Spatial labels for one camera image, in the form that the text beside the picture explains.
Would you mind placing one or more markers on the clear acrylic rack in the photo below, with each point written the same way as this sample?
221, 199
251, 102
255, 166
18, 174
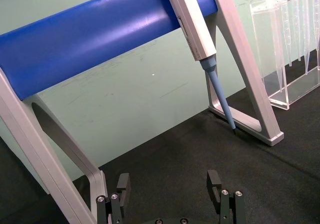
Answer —
300, 88

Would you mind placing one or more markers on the grey stand with blue bar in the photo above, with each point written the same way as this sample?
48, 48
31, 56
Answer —
75, 41

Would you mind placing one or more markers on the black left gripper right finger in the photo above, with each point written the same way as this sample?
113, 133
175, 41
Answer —
231, 209

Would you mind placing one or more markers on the slim clear plastic pipette tip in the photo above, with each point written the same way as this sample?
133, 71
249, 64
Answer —
289, 33
307, 38
300, 28
318, 33

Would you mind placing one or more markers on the black table cloth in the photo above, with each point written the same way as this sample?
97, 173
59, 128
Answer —
175, 156

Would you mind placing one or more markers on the large clear plastic pipette tip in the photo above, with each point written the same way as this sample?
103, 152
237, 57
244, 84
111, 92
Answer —
277, 46

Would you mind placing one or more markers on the white pipette with blue shaft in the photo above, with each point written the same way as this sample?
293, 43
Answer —
195, 21

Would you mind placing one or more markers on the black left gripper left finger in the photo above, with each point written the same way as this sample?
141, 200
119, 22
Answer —
115, 209

